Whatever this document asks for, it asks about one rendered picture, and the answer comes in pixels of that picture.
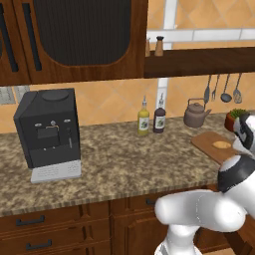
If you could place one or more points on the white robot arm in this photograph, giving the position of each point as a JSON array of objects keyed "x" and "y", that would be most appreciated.
[{"x": 202, "y": 209}]

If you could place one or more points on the wooden cutting board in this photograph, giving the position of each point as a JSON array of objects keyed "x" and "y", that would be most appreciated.
[{"x": 206, "y": 143}]

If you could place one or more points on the potato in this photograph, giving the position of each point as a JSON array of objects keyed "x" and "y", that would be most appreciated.
[{"x": 221, "y": 145}]

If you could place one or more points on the yellow oil bottle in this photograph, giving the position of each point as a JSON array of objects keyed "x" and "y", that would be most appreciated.
[{"x": 143, "y": 123}]

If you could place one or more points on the dark vinegar bottle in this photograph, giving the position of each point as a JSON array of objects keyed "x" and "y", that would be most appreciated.
[{"x": 159, "y": 121}]

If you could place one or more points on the grey-brown kettle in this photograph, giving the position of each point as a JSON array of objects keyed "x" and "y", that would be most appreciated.
[{"x": 195, "y": 117}]

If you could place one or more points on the wooden cupboard door dark glass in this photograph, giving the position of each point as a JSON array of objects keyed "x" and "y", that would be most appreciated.
[{"x": 86, "y": 71}]

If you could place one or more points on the wooden drawer front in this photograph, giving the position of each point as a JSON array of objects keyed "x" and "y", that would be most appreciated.
[
  {"x": 66, "y": 217},
  {"x": 137, "y": 202},
  {"x": 73, "y": 240}
]

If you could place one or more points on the black coffee machine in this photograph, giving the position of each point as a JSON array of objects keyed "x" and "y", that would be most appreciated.
[{"x": 50, "y": 132}]

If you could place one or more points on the brown salt shaker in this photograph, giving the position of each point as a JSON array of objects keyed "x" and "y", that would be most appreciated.
[{"x": 147, "y": 48}]

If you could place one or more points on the hanging grey spoon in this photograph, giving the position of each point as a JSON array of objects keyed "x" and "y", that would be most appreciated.
[{"x": 206, "y": 94}]

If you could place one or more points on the brown pepper shaker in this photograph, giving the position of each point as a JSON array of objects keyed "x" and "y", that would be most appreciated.
[{"x": 159, "y": 46}]

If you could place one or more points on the hanging grey fork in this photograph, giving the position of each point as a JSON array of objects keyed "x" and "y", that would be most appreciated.
[{"x": 214, "y": 93}]

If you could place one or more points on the hanging grey ladle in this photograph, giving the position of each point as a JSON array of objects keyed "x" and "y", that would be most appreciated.
[{"x": 226, "y": 97}]

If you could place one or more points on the green plant in red pot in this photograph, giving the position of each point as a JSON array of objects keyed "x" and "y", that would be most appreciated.
[{"x": 232, "y": 117}]

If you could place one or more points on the wooden base cupboard door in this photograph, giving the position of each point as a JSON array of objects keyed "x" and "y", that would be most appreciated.
[{"x": 139, "y": 235}]

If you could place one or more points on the hanging grey slotted spatula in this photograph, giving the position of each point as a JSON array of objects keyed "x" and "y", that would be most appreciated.
[{"x": 237, "y": 95}]

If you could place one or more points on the plain wooden cupboard door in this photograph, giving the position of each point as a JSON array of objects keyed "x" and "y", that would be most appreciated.
[{"x": 5, "y": 76}]

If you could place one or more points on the dark wooden wall shelf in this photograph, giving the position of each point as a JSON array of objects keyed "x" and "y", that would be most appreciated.
[{"x": 199, "y": 63}]

